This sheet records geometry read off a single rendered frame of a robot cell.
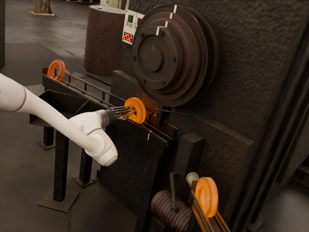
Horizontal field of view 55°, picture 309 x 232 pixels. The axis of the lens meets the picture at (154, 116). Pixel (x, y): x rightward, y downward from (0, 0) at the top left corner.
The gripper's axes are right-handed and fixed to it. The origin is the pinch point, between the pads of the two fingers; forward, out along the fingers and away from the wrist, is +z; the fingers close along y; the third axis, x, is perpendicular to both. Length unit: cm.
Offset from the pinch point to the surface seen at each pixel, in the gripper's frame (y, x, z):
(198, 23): 31, 54, 0
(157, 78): 21.3, 27.4, -9.0
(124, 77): -19.8, 10.2, 7.7
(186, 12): 23, 57, 0
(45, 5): -632, -67, 271
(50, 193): -38, -74, -32
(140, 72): 10.4, 26.8, -10.0
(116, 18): -215, -3, 159
